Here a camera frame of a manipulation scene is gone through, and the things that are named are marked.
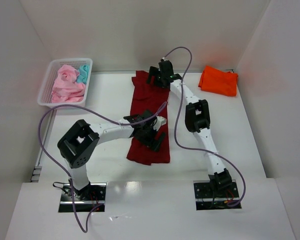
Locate dark red t shirt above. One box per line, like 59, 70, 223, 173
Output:
125, 70, 171, 167

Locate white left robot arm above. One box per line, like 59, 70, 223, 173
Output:
57, 110, 167, 200

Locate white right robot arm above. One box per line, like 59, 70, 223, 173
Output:
146, 58, 232, 198

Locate orange folded t shirt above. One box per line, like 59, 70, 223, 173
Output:
198, 65, 239, 97

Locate teal t shirt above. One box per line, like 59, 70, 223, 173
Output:
76, 64, 90, 85

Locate pink t shirt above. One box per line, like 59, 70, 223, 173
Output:
51, 64, 87, 104

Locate white plastic laundry basket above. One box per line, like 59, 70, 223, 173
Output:
37, 58, 93, 108

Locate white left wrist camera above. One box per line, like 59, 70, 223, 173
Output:
153, 116, 167, 132

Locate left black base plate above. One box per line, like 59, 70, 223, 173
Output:
52, 182, 107, 213

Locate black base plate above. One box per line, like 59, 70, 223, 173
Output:
193, 180, 242, 211
52, 182, 107, 213

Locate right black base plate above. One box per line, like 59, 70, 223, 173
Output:
193, 180, 242, 211

